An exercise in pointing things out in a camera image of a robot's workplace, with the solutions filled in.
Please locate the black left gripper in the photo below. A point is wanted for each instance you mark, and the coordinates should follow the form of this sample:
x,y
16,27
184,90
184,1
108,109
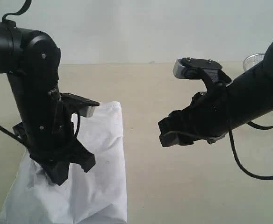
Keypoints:
x,y
46,128

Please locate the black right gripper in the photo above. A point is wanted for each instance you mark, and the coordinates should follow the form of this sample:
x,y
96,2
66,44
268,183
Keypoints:
x,y
206,118

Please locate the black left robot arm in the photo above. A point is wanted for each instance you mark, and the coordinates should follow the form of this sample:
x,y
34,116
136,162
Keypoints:
x,y
30,59

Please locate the metal wire mesh basket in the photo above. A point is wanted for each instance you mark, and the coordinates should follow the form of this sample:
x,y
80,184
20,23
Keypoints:
x,y
252,60

